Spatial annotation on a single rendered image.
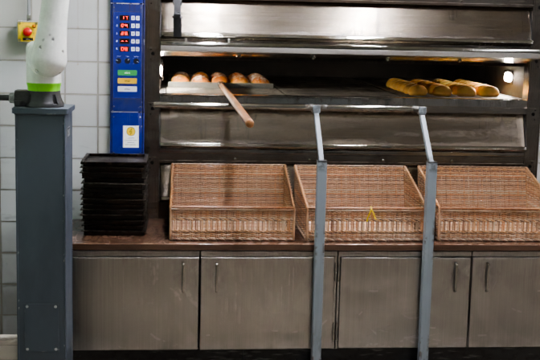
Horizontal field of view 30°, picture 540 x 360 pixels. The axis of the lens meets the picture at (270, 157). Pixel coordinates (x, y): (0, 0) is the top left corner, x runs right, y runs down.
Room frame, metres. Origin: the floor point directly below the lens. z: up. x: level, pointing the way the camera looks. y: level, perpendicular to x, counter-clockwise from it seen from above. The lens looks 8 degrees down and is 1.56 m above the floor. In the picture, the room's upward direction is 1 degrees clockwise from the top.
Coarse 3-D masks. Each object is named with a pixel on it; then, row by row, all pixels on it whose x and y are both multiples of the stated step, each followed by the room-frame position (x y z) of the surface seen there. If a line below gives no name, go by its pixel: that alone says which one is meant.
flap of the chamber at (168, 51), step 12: (168, 48) 4.63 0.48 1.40; (180, 48) 4.63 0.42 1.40; (192, 48) 4.64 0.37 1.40; (204, 48) 4.65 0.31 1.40; (216, 48) 4.65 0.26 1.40; (228, 48) 4.66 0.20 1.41; (240, 48) 4.66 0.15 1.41; (252, 48) 4.67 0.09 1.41; (264, 48) 4.67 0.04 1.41; (276, 48) 4.68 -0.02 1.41; (288, 48) 4.69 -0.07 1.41; (300, 48) 4.69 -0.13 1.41; (408, 60) 4.93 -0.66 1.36; (420, 60) 4.92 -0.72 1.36; (432, 60) 4.92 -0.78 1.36; (444, 60) 4.91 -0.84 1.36; (456, 60) 4.91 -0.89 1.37; (468, 60) 4.90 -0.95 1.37; (480, 60) 4.90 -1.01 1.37; (492, 60) 4.90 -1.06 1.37; (504, 60) 4.89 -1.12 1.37; (516, 60) 4.89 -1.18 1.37; (528, 60) 4.88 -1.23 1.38
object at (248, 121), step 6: (222, 84) 5.06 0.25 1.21; (222, 90) 4.91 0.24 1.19; (228, 90) 4.71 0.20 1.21; (228, 96) 4.45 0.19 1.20; (234, 96) 4.40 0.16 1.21; (234, 102) 4.14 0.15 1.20; (240, 108) 3.86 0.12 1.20; (240, 114) 3.73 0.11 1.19; (246, 114) 3.65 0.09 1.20; (246, 120) 3.51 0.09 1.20; (252, 120) 3.52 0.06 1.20; (252, 126) 3.48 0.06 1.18
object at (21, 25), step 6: (18, 24) 4.64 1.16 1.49; (24, 24) 4.64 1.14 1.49; (30, 24) 4.64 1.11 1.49; (36, 24) 4.64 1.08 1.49; (18, 30) 4.64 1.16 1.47; (36, 30) 4.64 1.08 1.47; (18, 36) 4.64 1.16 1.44; (24, 36) 4.64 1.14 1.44; (30, 36) 4.64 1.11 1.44; (18, 42) 4.64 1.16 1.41; (24, 42) 4.64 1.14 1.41
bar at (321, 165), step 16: (320, 128) 4.40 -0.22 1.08; (320, 144) 4.33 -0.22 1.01; (320, 160) 4.27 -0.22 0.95; (432, 160) 4.32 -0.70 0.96; (320, 176) 4.24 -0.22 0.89; (432, 176) 4.29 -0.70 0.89; (320, 192) 4.24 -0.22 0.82; (432, 192) 4.29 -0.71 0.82; (320, 208) 4.24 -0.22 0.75; (432, 208) 4.29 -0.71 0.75; (320, 224) 4.24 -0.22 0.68; (432, 224) 4.29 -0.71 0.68; (320, 240) 4.24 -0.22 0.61; (432, 240) 4.29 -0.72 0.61; (320, 256) 4.24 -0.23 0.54; (432, 256) 4.29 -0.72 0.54; (320, 272) 4.24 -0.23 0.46; (320, 288) 4.24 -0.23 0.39; (320, 304) 4.25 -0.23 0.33; (320, 320) 4.25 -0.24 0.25; (320, 336) 4.25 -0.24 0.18; (320, 352) 4.25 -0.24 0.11
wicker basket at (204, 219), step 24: (192, 168) 4.75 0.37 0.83; (216, 168) 4.76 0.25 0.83; (240, 168) 4.77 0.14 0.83; (264, 168) 4.79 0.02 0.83; (192, 192) 4.73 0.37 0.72; (216, 192) 4.74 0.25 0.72; (240, 192) 4.74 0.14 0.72; (264, 192) 4.75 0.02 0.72; (288, 192) 4.55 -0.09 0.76; (192, 216) 4.30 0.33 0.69; (216, 216) 4.31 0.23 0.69; (240, 216) 4.32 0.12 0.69; (264, 216) 4.33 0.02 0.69; (288, 216) 4.54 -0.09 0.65; (192, 240) 4.30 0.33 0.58; (216, 240) 4.31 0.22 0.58; (240, 240) 4.32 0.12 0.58; (264, 240) 4.32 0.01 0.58; (288, 240) 4.33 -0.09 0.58
